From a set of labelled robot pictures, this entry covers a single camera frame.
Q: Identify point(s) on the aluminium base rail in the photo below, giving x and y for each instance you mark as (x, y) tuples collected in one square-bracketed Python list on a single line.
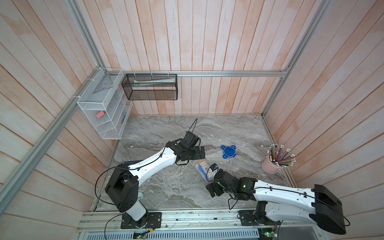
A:
[(195, 224)]

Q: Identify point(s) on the dark blue booklet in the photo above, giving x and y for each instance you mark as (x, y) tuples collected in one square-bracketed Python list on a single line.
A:
[(128, 163)]

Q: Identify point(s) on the paper in black basket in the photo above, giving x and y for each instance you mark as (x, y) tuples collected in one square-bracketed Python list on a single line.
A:
[(154, 82)]

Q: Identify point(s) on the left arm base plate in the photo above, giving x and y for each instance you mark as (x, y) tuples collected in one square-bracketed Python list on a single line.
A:
[(150, 220)]

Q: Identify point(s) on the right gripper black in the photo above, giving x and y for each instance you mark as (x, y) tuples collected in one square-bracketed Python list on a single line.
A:
[(214, 185)]

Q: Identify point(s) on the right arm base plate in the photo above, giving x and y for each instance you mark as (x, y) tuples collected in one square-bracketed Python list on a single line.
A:
[(256, 217)]

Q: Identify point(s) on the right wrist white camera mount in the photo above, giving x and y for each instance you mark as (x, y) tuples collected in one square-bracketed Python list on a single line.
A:
[(214, 168)]

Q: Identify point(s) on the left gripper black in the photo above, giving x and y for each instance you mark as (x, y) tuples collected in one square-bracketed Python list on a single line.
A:
[(197, 156)]

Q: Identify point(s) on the pink eraser block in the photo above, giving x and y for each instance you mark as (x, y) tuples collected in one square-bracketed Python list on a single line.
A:
[(100, 114)]

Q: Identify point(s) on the clear plastic container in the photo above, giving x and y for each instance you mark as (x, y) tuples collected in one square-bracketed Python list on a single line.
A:
[(204, 170)]

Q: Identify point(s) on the pink pencil cup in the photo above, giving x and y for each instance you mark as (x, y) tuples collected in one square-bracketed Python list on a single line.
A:
[(270, 167)]

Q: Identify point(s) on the blue container lid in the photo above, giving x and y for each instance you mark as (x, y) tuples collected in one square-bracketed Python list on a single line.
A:
[(229, 151)]

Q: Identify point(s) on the bundle of coloured pencils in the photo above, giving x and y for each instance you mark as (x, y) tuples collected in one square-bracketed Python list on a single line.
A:
[(279, 156)]

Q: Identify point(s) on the black wire mesh basket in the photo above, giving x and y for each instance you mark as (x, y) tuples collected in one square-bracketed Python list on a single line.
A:
[(149, 93)]

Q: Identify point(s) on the white wire mesh shelf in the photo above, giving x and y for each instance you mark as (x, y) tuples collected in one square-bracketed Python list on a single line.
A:
[(103, 92)]

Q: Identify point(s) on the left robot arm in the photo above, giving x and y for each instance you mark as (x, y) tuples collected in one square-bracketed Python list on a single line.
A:
[(123, 185)]

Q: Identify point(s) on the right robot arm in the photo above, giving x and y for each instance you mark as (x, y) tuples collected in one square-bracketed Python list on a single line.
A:
[(279, 203)]

